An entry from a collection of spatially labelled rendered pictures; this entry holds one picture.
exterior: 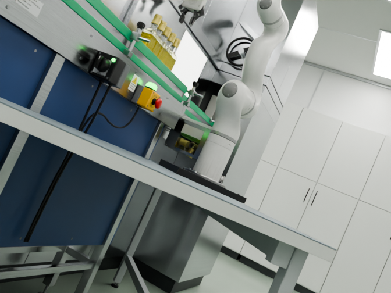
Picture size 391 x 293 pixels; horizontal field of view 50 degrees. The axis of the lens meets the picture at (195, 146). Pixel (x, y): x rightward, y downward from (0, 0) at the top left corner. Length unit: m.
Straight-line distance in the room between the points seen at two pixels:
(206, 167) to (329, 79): 4.67
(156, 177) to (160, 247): 2.01
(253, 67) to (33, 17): 0.96
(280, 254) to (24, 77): 0.81
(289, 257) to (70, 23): 0.86
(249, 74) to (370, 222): 3.83
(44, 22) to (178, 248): 1.96
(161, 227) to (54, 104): 1.71
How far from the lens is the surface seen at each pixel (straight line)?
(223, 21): 2.87
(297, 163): 5.51
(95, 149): 0.87
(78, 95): 1.40
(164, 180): 0.90
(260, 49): 1.82
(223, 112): 1.73
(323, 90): 6.20
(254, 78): 1.83
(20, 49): 1.20
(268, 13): 1.83
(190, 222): 2.81
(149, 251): 2.92
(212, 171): 1.71
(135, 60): 1.59
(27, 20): 1.17
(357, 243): 5.41
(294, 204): 5.45
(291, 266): 1.12
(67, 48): 1.28
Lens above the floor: 0.77
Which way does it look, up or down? 4 degrees up
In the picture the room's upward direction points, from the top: 24 degrees clockwise
